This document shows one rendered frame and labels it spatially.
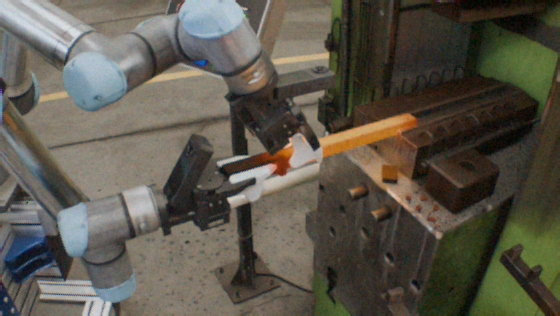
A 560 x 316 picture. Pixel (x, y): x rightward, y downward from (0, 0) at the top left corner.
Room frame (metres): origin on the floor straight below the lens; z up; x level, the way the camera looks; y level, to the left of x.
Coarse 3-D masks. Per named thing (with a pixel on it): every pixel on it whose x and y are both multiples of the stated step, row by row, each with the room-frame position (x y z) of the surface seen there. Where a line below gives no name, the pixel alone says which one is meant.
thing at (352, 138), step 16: (368, 128) 0.76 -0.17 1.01; (384, 128) 0.76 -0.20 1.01; (320, 144) 0.70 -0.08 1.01; (336, 144) 0.70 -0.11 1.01; (352, 144) 0.72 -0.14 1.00; (240, 160) 0.64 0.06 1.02; (256, 160) 0.64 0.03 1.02; (272, 160) 0.64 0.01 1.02; (288, 160) 0.66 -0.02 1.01; (224, 176) 0.62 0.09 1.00
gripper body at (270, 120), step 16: (272, 80) 0.62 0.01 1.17; (240, 96) 0.62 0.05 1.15; (256, 96) 0.61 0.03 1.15; (272, 96) 0.64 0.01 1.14; (240, 112) 0.63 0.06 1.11; (256, 112) 0.63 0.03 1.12; (272, 112) 0.64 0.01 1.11; (288, 112) 0.63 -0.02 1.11; (256, 128) 0.63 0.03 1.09; (272, 128) 0.62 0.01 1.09; (288, 128) 0.64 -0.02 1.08; (272, 144) 0.63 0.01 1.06; (288, 144) 0.63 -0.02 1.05
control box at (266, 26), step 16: (176, 0) 1.29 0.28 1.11; (240, 0) 1.17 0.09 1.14; (256, 0) 1.14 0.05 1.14; (272, 0) 1.13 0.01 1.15; (256, 16) 1.12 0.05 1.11; (272, 16) 1.13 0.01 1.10; (256, 32) 1.09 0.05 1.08; (272, 32) 1.13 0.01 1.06; (272, 48) 1.13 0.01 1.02; (192, 64) 1.15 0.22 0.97; (208, 64) 1.12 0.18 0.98
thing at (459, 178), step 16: (448, 160) 0.69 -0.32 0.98; (464, 160) 0.69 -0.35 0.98; (480, 160) 0.69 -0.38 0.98; (432, 176) 0.67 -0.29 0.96; (448, 176) 0.65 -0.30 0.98; (464, 176) 0.64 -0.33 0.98; (480, 176) 0.64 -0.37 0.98; (496, 176) 0.66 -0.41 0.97; (432, 192) 0.67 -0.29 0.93; (448, 192) 0.63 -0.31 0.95; (464, 192) 0.62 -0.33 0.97; (480, 192) 0.64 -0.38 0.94; (448, 208) 0.63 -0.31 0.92; (464, 208) 0.62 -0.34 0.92
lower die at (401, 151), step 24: (408, 96) 0.95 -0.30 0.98; (432, 96) 0.93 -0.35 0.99; (456, 96) 0.93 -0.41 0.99; (504, 96) 0.92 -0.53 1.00; (528, 96) 0.95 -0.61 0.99; (360, 120) 0.87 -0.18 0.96; (432, 120) 0.81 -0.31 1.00; (480, 120) 0.82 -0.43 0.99; (504, 120) 0.85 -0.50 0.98; (528, 120) 0.90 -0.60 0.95; (384, 144) 0.80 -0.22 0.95; (408, 144) 0.74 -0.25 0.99; (456, 144) 0.77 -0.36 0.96; (408, 168) 0.73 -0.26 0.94
